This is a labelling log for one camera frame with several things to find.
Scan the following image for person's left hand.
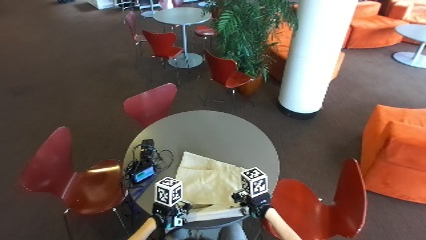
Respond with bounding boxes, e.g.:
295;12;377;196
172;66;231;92
152;199;195;232

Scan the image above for person's right hand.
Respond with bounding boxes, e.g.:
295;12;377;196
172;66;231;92
231;189;273;219

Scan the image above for white marker cube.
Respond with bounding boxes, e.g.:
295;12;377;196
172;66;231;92
240;166;271;198
154;176;186;208

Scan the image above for cream cloth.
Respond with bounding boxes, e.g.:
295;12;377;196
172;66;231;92
175;151;252;222

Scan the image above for person's legs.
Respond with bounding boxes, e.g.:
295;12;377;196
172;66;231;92
167;222;251;240

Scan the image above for black device with blue screen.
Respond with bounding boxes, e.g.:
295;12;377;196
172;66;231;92
130;162;159;185

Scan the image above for red wooden chair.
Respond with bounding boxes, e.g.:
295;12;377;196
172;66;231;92
19;126;131;236
203;48;256;103
123;10;150;51
260;157;369;240
142;29;186;69
123;82;179;128

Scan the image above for orange plant pot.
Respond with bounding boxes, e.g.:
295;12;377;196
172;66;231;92
235;74;269;98

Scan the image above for orange armchair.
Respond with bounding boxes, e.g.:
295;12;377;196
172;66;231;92
360;104;426;205

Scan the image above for orange bench seat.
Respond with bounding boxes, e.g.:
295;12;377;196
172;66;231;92
265;21;348;84

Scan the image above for white round pillar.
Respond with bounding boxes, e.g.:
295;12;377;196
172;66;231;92
277;0;360;120

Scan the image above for green potted plant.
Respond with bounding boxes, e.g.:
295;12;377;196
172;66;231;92
204;0;300;80

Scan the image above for red round stool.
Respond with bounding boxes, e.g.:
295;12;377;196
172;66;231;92
194;26;219;46

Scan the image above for orange round sofa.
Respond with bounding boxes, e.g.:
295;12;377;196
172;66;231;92
343;0;408;50

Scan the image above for black cable bundle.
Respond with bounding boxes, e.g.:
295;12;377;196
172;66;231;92
124;148;176;188

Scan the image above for black camera device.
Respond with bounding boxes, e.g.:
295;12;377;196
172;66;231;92
138;138;158;163

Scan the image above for round grey pedestal table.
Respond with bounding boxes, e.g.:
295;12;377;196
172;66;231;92
152;6;215;70

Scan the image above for round white pedestal table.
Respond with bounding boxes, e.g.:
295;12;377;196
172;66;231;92
392;23;426;70

